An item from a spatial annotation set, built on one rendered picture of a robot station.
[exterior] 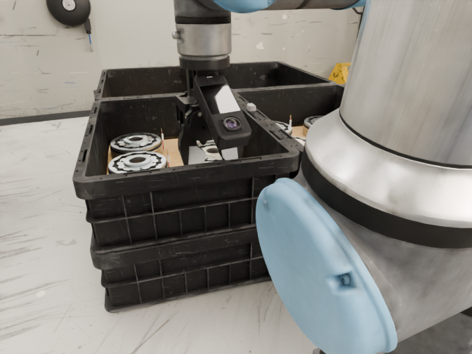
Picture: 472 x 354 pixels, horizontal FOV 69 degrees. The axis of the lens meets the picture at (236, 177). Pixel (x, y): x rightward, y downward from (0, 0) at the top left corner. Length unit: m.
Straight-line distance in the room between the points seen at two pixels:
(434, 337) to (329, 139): 0.23
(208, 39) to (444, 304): 0.38
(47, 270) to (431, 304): 0.61
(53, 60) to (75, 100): 0.43
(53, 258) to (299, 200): 0.59
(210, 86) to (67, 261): 0.42
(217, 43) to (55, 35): 3.48
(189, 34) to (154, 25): 3.49
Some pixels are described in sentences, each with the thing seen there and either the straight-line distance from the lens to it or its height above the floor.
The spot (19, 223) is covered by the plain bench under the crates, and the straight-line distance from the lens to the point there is 0.87.
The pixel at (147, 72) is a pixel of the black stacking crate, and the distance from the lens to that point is 1.20.
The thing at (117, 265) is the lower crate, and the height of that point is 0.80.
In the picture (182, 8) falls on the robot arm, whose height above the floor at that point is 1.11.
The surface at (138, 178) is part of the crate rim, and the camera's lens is 0.44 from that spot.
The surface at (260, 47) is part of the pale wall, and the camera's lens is 4.37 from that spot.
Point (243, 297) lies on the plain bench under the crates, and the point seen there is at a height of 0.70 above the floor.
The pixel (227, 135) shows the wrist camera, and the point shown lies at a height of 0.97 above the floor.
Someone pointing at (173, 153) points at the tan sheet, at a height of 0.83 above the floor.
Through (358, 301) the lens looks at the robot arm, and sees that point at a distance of 0.18.
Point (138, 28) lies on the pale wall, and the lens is 3.94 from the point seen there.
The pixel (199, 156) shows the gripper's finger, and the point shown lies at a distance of 0.52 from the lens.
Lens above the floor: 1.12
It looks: 27 degrees down
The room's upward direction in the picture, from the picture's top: straight up
